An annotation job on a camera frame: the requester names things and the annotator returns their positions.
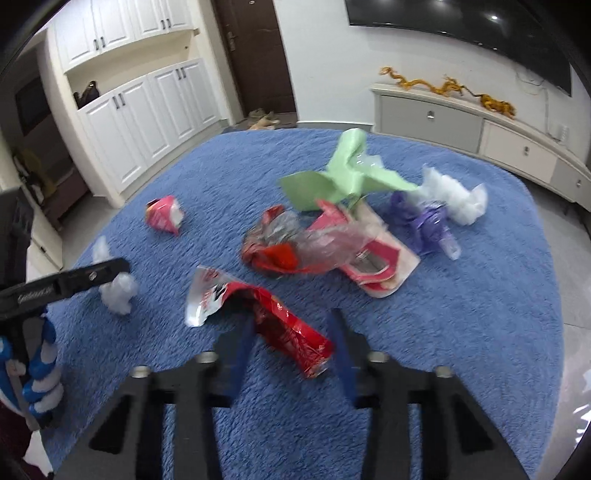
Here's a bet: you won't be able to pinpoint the small pink wrapper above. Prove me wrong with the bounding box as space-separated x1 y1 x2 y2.
145 195 184 235

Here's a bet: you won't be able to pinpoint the golden dragon figurine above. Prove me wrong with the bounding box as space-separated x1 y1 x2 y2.
379 66 464 97

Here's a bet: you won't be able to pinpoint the pink white package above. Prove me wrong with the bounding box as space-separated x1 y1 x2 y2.
311 200 421 299

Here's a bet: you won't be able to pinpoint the small purple plastic wrapper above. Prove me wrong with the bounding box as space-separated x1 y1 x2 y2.
391 192 462 261

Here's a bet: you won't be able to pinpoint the white crumpled tissue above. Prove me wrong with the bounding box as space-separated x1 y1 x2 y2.
92 236 139 316

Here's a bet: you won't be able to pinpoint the golden tiger figurine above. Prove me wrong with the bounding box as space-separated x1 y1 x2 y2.
463 86 516 119

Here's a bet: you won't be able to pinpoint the white cabinet doors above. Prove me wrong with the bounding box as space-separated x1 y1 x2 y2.
38 1 222 207

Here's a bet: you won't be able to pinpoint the dark brown entrance door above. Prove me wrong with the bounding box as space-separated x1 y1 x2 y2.
213 0 297 114

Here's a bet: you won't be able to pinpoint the red foil wrapper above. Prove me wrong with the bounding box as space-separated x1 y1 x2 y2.
240 205 377 276

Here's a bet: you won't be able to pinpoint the blue fuzzy blanket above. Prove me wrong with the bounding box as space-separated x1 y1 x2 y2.
43 129 563 475

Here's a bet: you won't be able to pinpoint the white crumpled plastic bag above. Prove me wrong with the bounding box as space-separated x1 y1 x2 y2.
409 165 488 226

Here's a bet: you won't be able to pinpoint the grey white TV cabinet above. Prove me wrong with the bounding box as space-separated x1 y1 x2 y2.
372 83 590 210

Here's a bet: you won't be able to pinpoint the black wall television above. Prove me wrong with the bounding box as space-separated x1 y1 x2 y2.
346 0 572 95

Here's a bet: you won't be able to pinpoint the pair of slippers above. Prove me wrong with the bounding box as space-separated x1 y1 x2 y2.
248 108 280 130

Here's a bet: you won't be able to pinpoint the red snack wrapper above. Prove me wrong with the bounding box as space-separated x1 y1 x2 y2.
185 266 334 378

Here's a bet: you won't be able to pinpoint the green crumpled paper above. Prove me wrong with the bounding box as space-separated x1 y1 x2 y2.
280 128 419 212

